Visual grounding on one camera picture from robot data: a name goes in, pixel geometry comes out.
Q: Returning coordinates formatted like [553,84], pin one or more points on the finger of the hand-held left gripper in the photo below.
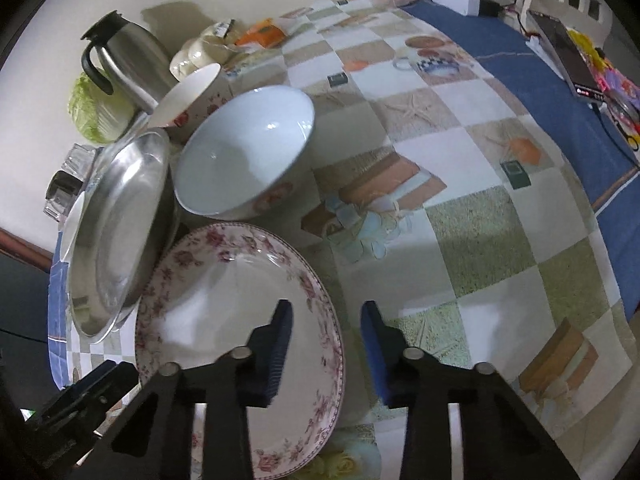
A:
[100,377]

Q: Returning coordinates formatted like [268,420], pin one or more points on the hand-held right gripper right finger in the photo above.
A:
[372,350]

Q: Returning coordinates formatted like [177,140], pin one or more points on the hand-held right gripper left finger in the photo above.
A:
[280,350]

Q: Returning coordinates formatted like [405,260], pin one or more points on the pink floral ceramic plate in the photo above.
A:
[215,300]

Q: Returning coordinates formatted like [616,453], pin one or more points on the stainless steel plate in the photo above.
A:
[117,230]

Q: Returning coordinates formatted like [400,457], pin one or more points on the large white bowl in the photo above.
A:
[240,155]

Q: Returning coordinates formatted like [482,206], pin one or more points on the small white floral bowl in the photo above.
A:
[185,95]

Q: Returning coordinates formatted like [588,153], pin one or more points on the dark furniture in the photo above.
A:
[20,310]

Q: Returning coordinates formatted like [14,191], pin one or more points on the clear glass cup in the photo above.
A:
[77,157]
[52,210]

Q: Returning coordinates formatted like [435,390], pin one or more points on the chequered printed tablecloth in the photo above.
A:
[480,150]

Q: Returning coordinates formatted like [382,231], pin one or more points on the napa cabbage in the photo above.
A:
[92,115]

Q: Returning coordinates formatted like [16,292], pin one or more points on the bag of white steamed buns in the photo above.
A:
[200,52]

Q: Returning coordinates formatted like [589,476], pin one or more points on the stainless steel thermos jug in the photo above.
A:
[130,65]

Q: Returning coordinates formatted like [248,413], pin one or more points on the orange snack packet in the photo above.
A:
[265,35]

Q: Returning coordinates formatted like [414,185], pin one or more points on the dark smartphone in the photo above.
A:
[565,50]

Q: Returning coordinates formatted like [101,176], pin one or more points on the colourful plastic bag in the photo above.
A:
[610,70]

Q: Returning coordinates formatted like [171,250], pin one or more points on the brown wooden rail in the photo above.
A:
[15,245]

